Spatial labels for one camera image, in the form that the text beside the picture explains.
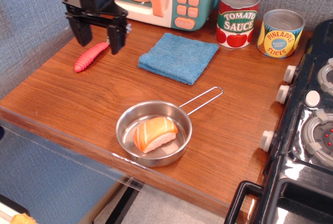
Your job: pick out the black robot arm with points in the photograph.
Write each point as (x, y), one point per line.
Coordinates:
(82, 14)

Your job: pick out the clear acrylic table guard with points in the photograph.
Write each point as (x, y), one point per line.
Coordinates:
(120, 162)

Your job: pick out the white stove knob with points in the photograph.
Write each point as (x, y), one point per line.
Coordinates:
(289, 73)
(266, 140)
(282, 94)

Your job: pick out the red handled metal spoon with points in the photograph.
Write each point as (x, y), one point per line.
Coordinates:
(87, 58)

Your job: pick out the salmon sushi toy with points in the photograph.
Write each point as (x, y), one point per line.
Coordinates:
(154, 133)

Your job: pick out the white stove knob bottom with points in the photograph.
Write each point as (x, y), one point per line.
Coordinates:
(266, 140)

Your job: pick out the blue folded cloth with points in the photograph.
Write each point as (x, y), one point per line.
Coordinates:
(178, 58)

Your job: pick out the black toy stove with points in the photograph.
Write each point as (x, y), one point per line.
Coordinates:
(297, 185)

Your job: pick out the pineapple slices can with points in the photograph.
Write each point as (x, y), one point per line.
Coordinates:
(280, 33)

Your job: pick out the tomato sauce can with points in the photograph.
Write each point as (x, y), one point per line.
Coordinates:
(235, 22)

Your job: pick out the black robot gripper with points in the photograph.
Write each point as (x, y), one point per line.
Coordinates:
(81, 14)

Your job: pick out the white stove knob middle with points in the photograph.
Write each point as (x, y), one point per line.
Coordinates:
(282, 94)

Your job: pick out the orange fuzzy object corner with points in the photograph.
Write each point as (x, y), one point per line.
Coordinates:
(22, 219)

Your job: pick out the small steel pan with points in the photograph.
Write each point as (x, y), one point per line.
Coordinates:
(170, 152)

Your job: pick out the white stove knob top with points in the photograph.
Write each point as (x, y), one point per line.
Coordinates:
(289, 73)

